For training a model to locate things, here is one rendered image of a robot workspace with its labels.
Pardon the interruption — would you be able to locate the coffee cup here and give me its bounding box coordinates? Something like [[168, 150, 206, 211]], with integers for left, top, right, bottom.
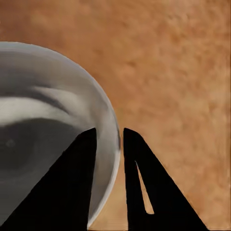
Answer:
[[0, 41, 121, 229]]

